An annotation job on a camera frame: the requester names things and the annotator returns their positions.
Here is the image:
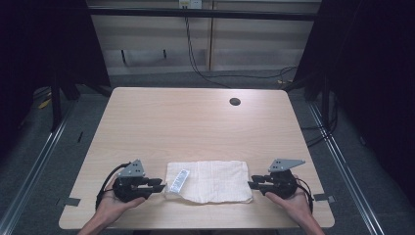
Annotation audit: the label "yellow floor tape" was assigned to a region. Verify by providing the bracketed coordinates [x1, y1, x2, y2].
[37, 97, 53, 110]

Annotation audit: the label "black stand post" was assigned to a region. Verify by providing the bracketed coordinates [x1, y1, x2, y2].
[50, 72, 64, 133]

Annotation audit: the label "long black wall cable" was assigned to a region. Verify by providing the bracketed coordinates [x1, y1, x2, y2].
[183, 16, 299, 90]

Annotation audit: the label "white towel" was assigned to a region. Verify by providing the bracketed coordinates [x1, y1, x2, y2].
[163, 160, 254, 206]

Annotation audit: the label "white wall socket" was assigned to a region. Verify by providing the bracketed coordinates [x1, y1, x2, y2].
[178, 0, 204, 10]

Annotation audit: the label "black floor cables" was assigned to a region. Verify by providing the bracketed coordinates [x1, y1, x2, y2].
[300, 94, 340, 149]

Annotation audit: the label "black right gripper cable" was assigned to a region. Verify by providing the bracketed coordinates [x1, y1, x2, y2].
[295, 177, 315, 213]

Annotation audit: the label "black curtain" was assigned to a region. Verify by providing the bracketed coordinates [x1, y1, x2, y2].
[0, 0, 112, 161]
[293, 0, 415, 200]

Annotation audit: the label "person's right hand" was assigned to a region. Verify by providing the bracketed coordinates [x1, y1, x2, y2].
[264, 175, 315, 225]

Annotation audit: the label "metal floor rail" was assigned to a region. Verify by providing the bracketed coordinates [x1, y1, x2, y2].
[0, 101, 76, 235]
[307, 102, 387, 235]

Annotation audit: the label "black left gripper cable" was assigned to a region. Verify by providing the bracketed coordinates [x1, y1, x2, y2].
[95, 162, 132, 211]

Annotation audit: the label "person's left hand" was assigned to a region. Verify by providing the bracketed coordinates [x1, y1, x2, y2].
[93, 177, 147, 227]

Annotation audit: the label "black horizontal frame bar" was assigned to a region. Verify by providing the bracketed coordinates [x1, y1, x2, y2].
[87, 7, 323, 22]

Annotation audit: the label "grey tape strip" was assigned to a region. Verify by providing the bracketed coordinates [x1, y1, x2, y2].
[313, 192, 337, 204]
[63, 197, 82, 208]

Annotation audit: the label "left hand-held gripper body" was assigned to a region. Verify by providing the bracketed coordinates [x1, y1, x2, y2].
[112, 159, 151, 204]

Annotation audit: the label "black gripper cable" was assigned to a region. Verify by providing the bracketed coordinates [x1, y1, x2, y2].
[295, 177, 315, 213]
[95, 162, 132, 211]

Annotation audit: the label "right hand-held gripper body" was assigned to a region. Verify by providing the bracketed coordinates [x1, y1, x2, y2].
[260, 158, 306, 201]

